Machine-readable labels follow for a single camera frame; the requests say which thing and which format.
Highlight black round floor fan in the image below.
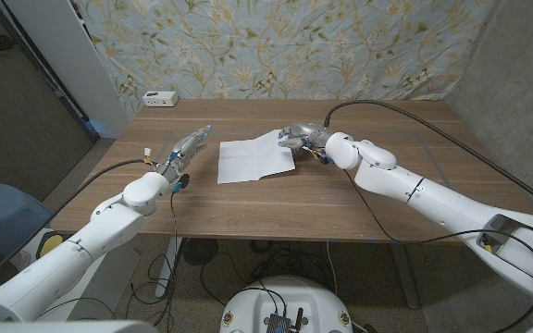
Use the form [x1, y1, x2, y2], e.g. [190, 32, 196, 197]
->
[181, 237, 219, 267]

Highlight black module on torso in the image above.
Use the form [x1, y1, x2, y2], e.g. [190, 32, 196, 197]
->
[265, 307, 305, 333]

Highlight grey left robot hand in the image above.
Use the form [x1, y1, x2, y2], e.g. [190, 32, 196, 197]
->
[156, 123, 213, 185]

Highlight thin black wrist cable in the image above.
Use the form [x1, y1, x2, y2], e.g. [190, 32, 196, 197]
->
[153, 189, 180, 325]
[342, 168, 533, 333]

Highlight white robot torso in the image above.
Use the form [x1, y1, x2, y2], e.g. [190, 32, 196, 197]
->
[219, 276, 354, 333]

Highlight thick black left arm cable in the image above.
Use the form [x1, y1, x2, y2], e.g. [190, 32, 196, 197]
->
[0, 158, 159, 295]

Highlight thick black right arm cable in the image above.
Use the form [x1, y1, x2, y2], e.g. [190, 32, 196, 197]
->
[324, 99, 533, 221]

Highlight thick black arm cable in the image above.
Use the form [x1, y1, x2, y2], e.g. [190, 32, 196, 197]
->
[0, 158, 159, 295]
[324, 99, 533, 221]

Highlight white power strip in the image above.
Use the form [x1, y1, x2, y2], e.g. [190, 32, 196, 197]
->
[142, 91, 180, 108]

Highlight thin black left wrist cable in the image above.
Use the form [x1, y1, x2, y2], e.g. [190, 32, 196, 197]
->
[153, 189, 180, 325]

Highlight grey table leg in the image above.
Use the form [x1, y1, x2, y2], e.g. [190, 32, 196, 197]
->
[389, 242, 421, 310]

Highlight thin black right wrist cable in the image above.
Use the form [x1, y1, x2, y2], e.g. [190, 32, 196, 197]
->
[342, 168, 533, 333]

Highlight black floor cable tangle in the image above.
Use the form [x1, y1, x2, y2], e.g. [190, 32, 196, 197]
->
[122, 238, 337, 325]

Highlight purple toy grapes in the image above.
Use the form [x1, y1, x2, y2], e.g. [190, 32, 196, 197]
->
[293, 146, 323, 162]

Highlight blue chair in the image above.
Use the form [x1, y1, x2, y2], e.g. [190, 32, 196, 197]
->
[0, 182, 55, 260]

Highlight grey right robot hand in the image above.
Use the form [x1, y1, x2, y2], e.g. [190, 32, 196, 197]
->
[277, 122, 337, 163]

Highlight floral printed backdrop cloth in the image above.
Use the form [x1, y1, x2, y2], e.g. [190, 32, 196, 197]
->
[74, 0, 499, 119]

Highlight white paper sheet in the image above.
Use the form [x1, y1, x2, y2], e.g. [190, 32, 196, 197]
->
[217, 129, 296, 185]

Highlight white cabinet panel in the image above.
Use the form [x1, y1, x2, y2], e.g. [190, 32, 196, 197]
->
[2, 0, 131, 140]

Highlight white floor cable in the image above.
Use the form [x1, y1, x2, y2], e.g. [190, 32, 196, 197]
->
[325, 240, 338, 297]

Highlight white table leg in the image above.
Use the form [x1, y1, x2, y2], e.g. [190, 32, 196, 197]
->
[155, 237, 183, 298]

